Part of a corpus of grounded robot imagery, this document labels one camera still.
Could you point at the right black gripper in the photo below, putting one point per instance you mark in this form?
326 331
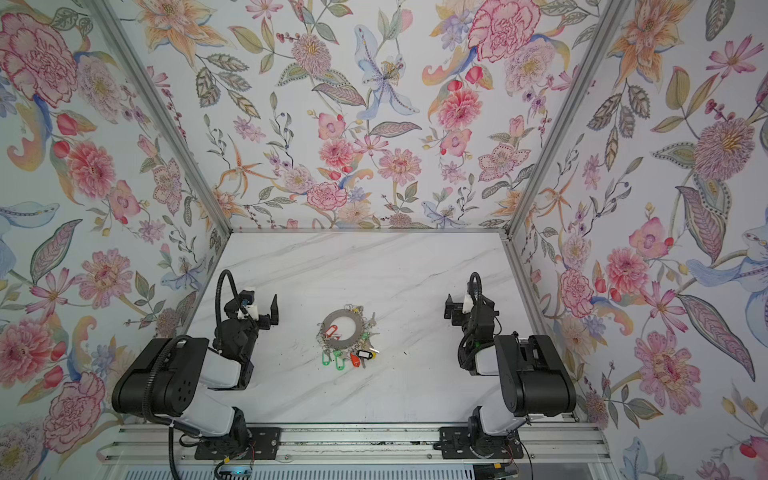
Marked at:
457 314

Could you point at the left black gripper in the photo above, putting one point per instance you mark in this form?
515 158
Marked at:
264 318

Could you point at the round metal key organizer disc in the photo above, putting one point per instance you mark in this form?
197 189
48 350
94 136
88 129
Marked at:
348 329

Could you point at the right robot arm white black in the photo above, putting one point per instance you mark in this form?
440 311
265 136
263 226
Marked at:
532 378

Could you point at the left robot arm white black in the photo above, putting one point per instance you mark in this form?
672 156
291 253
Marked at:
172 380

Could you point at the green key tag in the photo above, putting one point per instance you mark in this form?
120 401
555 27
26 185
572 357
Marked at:
339 360

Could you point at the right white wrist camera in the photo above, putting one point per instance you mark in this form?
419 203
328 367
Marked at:
468 304

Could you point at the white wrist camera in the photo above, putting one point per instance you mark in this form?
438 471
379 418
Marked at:
468 304
248 312

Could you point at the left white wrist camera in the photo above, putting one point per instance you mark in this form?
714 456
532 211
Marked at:
248 312

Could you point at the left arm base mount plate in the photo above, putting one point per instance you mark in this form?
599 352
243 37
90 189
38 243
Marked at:
255 443

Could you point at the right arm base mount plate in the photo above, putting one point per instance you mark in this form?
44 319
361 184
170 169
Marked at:
464 443

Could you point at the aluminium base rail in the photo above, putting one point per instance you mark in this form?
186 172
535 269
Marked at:
542 442

